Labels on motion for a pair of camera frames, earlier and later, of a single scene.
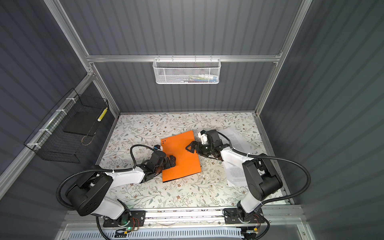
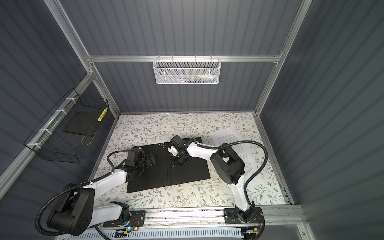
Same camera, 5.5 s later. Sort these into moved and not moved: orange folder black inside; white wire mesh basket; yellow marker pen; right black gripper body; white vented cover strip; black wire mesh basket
Moved: orange folder black inside; right black gripper body
Not moved: black wire mesh basket; white wire mesh basket; yellow marker pen; white vented cover strip
